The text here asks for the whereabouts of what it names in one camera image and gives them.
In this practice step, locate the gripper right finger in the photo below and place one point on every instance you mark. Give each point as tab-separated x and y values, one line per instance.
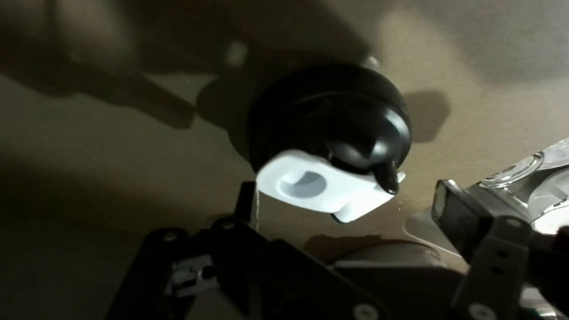
498	266

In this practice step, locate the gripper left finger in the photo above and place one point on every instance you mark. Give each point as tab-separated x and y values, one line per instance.
249	275

